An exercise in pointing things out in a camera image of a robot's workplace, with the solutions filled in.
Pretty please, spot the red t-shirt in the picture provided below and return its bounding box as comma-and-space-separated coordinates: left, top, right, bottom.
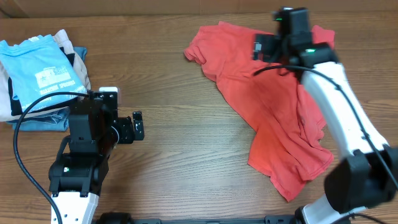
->
184, 21, 334, 201

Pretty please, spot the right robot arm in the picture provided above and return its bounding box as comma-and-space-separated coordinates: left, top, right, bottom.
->
253, 7, 397, 223

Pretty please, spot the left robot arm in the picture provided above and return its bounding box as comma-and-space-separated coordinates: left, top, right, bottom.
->
49, 87, 144, 223

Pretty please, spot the light blue printed t-shirt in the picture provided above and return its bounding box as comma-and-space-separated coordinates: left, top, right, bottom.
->
1, 35, 87, 111

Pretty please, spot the beige folded garment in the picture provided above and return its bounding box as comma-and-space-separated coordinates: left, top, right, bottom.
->
1, 29, 91, 122

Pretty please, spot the black folded garment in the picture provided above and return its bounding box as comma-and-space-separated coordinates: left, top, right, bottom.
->
7, 47, 75, 116

